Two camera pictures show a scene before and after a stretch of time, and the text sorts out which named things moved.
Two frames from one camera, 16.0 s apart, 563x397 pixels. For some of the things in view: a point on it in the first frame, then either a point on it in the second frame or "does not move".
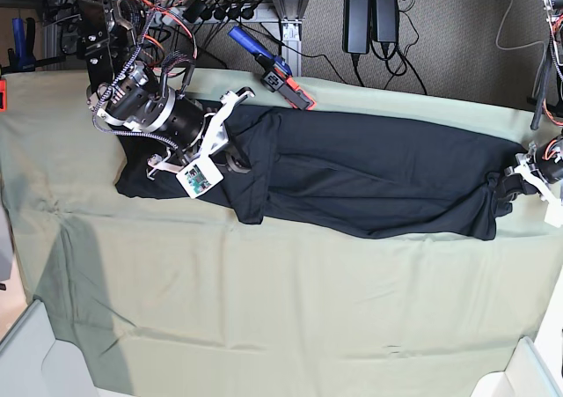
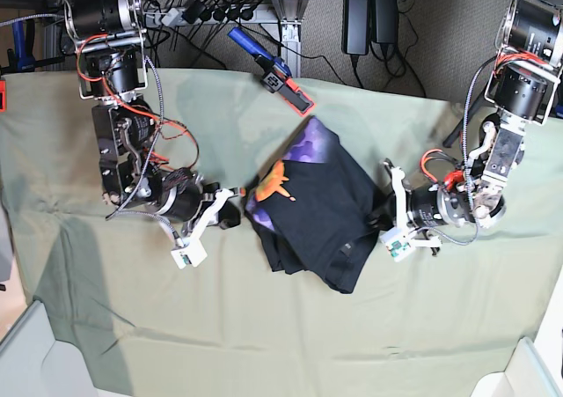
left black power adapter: (356, 21) does not move
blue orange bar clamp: (277, 75) does not move
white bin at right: (535, 369) does not move
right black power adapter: (384, 11) does not move
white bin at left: (33, 363) does not move
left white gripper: (215, 136) → (210, 216)
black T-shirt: (340, 172) → (315, 208)
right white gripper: (514, 183) → (398, 174)
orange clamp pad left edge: (3, 95) does not move
